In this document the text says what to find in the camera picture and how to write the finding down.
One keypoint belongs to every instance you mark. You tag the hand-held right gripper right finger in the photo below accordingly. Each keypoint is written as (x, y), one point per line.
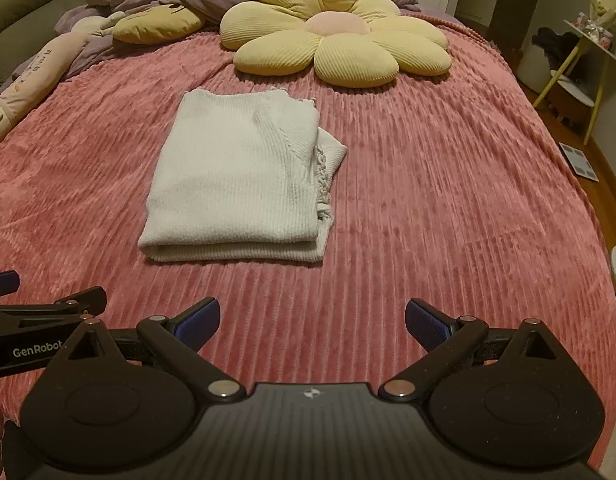
(427, 322)

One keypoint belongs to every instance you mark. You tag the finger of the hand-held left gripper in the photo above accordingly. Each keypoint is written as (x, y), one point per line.
(0, 282)
(63, 305)

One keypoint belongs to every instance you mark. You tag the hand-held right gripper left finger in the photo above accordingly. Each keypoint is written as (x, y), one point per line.
(198, 322)

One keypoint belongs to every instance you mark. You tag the white knit sweater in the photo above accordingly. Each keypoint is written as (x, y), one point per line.
(238, 180)

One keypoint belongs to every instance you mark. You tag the dark clothes pile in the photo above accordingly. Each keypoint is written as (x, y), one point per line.
(552, 42)

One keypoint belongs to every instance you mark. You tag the pink ribbed blanket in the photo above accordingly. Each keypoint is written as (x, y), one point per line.
(437, 185)

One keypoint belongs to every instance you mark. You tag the long pink plush pillow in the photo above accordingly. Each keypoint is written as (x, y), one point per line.
(33, 70)

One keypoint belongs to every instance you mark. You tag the white bathroom scale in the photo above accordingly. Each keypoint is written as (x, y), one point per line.
(580, 160)

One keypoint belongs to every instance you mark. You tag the yellow flower-shaped pillow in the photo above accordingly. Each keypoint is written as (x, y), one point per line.
(358, 57)

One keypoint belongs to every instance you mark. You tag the green sofa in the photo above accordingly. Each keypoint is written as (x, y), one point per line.
(28, 5)

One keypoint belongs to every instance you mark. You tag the yellow-legged side table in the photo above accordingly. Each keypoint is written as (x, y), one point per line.
(562, 65)

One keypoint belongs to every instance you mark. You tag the small yellow face pillow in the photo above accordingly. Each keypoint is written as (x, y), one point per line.
(153, 25)

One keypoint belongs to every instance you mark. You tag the cream wrapped bouquet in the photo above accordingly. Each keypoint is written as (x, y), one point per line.
(605, 2)

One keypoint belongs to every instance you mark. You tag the dark wooden door frame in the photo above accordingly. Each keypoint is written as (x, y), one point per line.
(512, 0)

